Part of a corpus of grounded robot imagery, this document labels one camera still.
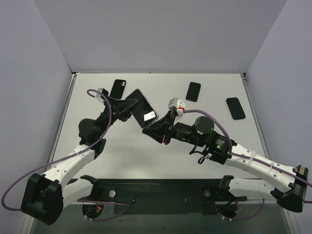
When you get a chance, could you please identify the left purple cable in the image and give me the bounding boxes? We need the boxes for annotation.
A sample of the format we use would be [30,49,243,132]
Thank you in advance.
[1,89,131,222]

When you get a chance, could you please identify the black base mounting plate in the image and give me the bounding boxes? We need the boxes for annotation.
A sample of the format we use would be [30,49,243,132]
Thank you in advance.
[83,179,247,215]

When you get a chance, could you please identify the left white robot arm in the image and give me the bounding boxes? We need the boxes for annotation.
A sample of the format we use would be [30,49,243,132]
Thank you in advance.
[20,97,138,225]

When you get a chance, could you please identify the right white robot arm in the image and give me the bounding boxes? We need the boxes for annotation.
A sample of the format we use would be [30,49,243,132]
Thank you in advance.
[142,109,311,213]

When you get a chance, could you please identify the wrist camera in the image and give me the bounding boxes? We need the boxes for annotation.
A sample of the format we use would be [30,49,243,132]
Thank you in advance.
[168,97,186,117]
[96,88,109,103]

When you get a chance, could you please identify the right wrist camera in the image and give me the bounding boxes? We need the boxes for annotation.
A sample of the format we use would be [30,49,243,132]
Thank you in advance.
[168,97,186,117]

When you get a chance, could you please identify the black phone clear case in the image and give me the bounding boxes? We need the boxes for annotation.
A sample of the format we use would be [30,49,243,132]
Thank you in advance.
[186,82,201,102]

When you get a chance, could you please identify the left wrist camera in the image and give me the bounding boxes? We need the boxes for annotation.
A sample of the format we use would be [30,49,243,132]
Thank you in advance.
[96,88,109,103]

